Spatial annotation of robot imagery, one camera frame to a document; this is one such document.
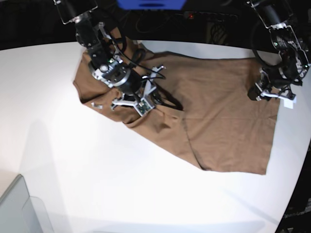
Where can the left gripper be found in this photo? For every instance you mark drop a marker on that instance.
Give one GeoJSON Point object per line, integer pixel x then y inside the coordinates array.
{"type": "Point", "coordinates": [262, 90]}

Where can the blue bin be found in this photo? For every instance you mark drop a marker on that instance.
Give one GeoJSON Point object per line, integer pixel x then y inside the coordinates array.
{"type": "Point", "coordinates": [151, 4]}

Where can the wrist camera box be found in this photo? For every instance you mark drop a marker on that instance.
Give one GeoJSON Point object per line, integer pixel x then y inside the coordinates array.
{"type": "Point", "coordinates": [287, 103]}
{"type": "Point", "coordinates": [144, 106]}

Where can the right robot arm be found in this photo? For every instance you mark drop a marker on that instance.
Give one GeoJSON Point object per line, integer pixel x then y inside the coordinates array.
{"type": "Point", "coordinates": [110, 65]}

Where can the brown t-shirt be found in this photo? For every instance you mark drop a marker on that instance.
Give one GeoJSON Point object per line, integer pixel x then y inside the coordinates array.
{"type": "Point", "coordinates": [219, 128]}

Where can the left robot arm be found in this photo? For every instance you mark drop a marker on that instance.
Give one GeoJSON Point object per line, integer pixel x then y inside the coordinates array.
{"type": "Point", "coordinates": [275, 81]}

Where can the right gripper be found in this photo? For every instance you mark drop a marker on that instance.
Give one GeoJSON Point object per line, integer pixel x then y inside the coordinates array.
{"type": "Point", "coordinates": [133, 87]}

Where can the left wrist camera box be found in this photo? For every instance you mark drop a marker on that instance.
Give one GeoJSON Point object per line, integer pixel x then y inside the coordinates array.
{"type": "Point", "coordinates": [287, 103]}

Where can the black power strip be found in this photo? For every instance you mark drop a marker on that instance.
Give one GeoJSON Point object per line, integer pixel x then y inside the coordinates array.
{"type": "Point", "coordinates": [210, 16]}

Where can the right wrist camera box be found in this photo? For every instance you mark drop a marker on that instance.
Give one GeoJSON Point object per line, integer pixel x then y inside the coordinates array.
{"type": "Point", "coordinates": [144, 106]}

